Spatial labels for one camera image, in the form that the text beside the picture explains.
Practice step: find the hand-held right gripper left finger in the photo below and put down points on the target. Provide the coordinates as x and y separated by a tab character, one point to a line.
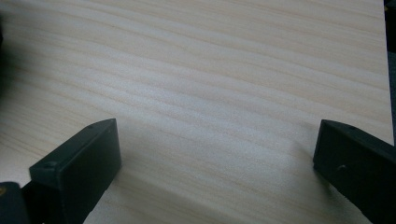
81	168

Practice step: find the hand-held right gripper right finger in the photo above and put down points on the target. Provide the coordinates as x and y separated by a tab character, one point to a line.
358	161

